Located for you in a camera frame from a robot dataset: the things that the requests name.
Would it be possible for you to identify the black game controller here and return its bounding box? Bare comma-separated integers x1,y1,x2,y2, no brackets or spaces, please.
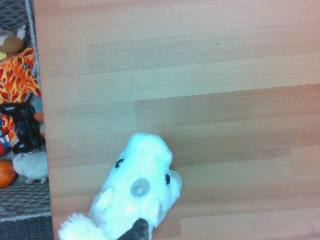
0,102,47,155

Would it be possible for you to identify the orange flame pattern plush toy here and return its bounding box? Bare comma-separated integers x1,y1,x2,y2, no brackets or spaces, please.
0,45,46,142

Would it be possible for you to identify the grey plush toy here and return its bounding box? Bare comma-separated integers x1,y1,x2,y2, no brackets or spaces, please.
12,151,49,185

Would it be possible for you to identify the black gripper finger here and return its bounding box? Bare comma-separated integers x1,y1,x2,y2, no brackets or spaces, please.
119,218,150,240

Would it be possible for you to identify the white plush unicorn toy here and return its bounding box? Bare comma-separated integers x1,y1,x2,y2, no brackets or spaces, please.
58,133,183,240

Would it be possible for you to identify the grey woven storage basket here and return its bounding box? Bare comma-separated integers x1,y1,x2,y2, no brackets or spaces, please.
0,0,55,240

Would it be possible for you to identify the red and blue toy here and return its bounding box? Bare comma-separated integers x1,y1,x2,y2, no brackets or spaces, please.
0,117,12,158

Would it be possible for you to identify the brown and white plush toy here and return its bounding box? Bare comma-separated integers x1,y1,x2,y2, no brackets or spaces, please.
0,24,27,55

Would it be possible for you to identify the orange fruit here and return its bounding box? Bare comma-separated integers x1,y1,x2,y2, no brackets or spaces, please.
0,160,18,189

